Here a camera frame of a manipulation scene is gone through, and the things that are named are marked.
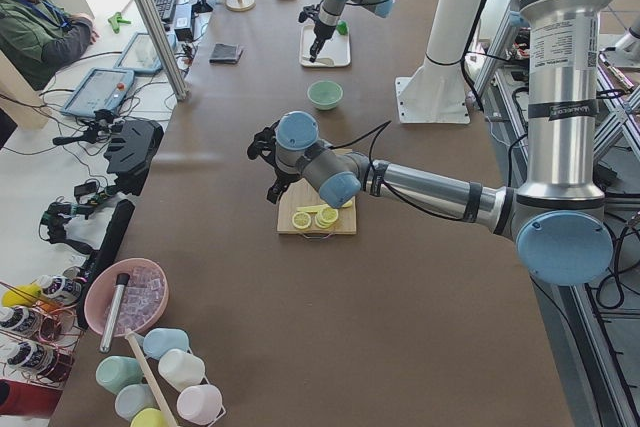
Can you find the wooden cup rack pole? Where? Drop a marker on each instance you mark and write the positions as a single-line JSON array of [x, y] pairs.
[[163, 405]]

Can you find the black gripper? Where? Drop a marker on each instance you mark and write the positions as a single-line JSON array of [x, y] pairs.
[[320, 32], [281, 178]]

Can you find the far teach pendant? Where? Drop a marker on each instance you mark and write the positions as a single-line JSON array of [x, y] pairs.
[[139, 56]]

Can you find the grey folded cloth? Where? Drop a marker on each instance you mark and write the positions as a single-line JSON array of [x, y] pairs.
[[226, 53]]

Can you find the seated person green jacket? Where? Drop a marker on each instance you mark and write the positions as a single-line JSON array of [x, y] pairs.
[[39, 38]]

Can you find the aluminium frame post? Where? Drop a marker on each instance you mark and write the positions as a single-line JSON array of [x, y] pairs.
[[158, 37]]

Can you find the pink cup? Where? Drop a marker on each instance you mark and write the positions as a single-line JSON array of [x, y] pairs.
[[200, 404]]

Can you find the upper lemon slice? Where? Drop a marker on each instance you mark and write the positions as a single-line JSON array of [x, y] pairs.
[[326, 217]]

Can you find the lemon slice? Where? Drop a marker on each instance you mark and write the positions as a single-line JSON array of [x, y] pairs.
[[301, 220], [326, 217]]

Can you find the near teach pendant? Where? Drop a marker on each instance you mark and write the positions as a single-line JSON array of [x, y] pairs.
[[100, 89]]

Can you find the white cup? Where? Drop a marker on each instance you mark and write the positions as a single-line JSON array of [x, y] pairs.
[[181, 369]]

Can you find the white ceramic spoon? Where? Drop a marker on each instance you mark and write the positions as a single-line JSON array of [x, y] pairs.
[[324, 61]]

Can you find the white camera pillar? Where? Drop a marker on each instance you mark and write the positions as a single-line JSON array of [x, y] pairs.
[[452, 25]]

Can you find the cream rabbit tray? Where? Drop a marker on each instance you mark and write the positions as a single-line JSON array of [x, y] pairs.
[[337, 48]]

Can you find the light blue cup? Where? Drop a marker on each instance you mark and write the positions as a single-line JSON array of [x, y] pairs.
[[132, 399]]

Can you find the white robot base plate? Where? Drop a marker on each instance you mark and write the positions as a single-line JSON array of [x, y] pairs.
[[433, 94]]

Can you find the mint cup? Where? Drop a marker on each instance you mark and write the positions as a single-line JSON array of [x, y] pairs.
[[114, 373]]

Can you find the yellow plastic knife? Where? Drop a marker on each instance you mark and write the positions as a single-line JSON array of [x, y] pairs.
[[312, 209]]

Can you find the bamboo cutting board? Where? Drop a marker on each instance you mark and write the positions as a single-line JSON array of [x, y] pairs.
[[315, 189]]

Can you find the yellow cup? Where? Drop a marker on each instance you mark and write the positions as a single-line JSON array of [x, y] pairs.
[[149, 417]]

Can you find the metal muddler in bowl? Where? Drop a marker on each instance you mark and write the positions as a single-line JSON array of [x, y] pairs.
[[121, 283]]

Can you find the pink bowl with ice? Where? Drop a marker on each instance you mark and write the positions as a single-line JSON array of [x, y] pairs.
[[144, 301]]

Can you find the lower lemon slice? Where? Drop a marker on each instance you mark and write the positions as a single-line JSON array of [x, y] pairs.
[[301, 220]]

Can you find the teach pendant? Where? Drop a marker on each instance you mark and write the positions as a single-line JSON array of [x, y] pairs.
[[100, 89], [139, 56]]

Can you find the mint green bowl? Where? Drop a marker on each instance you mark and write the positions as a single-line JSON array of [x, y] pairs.
[[325, 94]]

